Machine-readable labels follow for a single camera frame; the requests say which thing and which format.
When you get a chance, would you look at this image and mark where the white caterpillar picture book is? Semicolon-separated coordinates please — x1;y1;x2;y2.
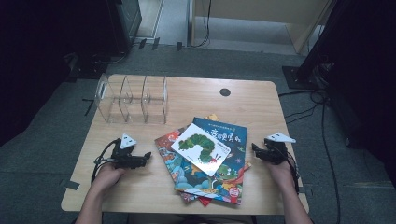
170;122;232;177

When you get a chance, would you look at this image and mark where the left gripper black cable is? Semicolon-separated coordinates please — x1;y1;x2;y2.
91;138;121;185

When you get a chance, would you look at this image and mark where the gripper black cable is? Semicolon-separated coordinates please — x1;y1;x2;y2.
284;152;302;195
91;138;121;185

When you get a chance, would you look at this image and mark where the person's right hand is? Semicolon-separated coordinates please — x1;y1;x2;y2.
266;159;297;191

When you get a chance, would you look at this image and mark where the black metal stand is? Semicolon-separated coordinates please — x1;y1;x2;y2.
281;0;344;91

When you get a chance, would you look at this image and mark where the dark curtain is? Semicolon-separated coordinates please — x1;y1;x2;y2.
326;0;396;181
0;0;110;147

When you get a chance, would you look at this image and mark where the clear acrylic book rack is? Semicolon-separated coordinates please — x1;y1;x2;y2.
94;73;169;125

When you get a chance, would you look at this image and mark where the black hanging cable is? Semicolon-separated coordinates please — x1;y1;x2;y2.
191;0;213;49

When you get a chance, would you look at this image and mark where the black cabinet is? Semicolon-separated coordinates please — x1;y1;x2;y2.
106;0;143;56

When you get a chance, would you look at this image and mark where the black floor cable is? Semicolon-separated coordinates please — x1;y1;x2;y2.
319;102;342;224
278;89;328;125

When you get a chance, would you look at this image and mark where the person's left hand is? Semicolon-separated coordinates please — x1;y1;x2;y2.
92;163;126;191

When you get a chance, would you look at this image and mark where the blue dinosaur picture book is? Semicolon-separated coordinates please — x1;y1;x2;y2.
173;117;248;205

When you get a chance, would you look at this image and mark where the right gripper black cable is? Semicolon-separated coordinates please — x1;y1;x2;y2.
284;152;302;195

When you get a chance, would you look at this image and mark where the teal animals picture book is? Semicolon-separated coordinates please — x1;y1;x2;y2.
154;113;219;203

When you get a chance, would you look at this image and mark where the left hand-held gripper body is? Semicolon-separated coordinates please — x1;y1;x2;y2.
110;133;140;171

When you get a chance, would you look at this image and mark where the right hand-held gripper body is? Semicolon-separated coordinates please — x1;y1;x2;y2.
263;133;297;165

